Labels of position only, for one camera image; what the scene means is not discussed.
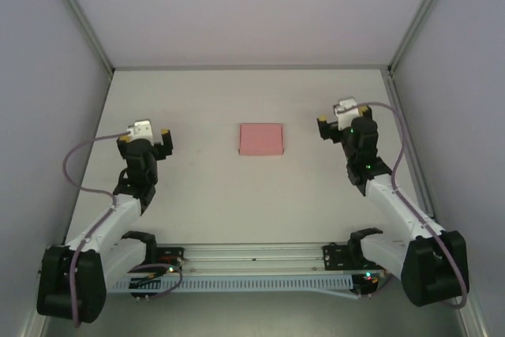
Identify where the pink paper box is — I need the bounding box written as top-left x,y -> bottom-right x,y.
238,122 -> 285,156

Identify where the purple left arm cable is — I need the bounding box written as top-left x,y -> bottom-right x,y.
62,131 -> 133,328

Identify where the aluminium frame post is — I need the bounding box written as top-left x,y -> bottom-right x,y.
39,0 -> 116,81
387,0 -> 461,77

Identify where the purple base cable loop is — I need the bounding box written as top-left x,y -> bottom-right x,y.
128,262 -> 185,299

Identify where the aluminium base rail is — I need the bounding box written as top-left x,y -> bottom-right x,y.
156,242 -> 350,275

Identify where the white slotted cable duct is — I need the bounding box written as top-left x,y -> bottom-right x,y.
111,273 -> 355,295

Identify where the aluminium frame bar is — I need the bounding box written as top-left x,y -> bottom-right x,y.
457,289 -> 505,337
19,309 -> 52,337

